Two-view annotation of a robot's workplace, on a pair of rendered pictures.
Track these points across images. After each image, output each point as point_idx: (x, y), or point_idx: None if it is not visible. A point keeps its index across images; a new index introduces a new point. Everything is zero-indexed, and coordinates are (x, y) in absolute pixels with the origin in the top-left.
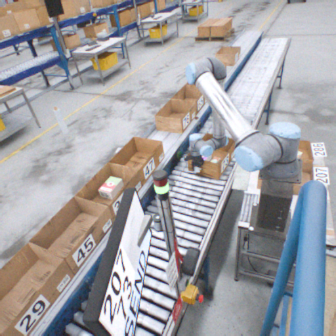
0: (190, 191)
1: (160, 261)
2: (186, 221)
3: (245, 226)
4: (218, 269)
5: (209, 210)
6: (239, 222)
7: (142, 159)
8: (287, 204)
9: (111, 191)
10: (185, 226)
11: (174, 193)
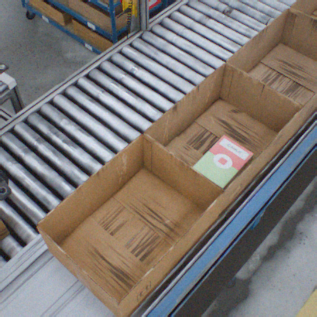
0: (44, 166)
1: (155, 65)
2: (87, 113)
3: (6, 74)
4: None
5: (37, 115)
6: (9, 82)
7: (119, 266)
8: None
9: (221, 137)
10: (95, 102)
11: (80, 173)
